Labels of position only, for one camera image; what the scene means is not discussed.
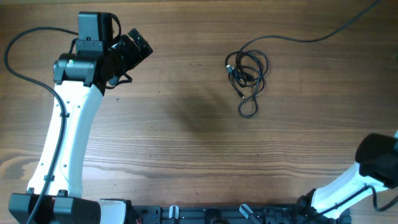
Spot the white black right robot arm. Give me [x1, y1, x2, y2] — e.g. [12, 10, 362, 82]
[304, 133, 397, 223]

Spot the thin black USB cable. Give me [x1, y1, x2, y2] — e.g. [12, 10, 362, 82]
[224, 49, 269, 119]

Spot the thick black HDMI cable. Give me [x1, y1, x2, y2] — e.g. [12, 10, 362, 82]
[238, 0, 382, 54]

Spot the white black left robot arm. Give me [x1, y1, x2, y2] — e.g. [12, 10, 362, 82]
[9, 12, 152, 224]

